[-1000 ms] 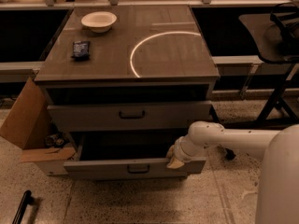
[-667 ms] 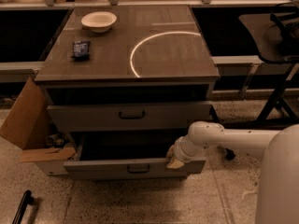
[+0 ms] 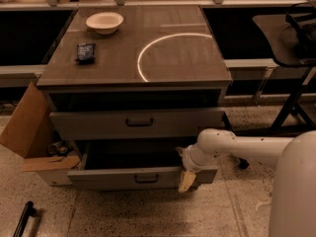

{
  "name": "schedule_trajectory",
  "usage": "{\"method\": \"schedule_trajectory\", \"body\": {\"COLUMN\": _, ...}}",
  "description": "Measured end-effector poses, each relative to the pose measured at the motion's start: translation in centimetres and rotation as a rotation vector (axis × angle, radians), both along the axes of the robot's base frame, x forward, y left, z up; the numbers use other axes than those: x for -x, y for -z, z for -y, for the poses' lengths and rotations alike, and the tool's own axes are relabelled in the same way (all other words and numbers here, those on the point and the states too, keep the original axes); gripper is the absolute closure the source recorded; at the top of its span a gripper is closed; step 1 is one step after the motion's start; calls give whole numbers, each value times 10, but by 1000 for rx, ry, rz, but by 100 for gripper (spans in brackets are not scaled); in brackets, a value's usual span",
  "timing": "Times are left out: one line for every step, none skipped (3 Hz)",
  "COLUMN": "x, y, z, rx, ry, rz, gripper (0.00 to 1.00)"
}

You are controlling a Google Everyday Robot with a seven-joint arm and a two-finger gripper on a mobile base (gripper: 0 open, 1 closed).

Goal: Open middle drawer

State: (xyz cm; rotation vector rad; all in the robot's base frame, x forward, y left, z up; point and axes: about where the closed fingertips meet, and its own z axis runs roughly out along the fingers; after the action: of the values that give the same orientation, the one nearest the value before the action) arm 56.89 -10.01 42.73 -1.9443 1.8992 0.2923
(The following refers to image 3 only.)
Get grey top drawer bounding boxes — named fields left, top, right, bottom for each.
left=49, top=109, right=224, bottom=140

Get dark snack packet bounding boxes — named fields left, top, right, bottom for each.
left=76, top=43, right=96, bottom=64

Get cans in box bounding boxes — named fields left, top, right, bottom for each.
left=47, top=141, right=69, bottom=156

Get white bowl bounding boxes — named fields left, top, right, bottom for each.
left=86, top=12, right=123, bottom=35

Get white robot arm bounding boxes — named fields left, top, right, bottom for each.
left=179, top=128, right=316, bottom=237

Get black bar on floor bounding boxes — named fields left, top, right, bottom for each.
left=13, top=201, right=36, bottom=237

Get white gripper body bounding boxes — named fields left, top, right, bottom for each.
left=182, top=143, right=216, bottom=173

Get grey drawer cabinet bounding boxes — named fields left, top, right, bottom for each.
left=37, top=5, right=233, bottom=193

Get grey drawer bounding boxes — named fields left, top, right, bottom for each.
left=49, top=109, right=224, bottom=140
left=66, top=140, right=219, bottom=192

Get brown cardboard box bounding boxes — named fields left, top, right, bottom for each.
left=0, top=82, right=80, bottom=186

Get black chair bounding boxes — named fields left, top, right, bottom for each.
left=253, top=2, right=316, bottom=132

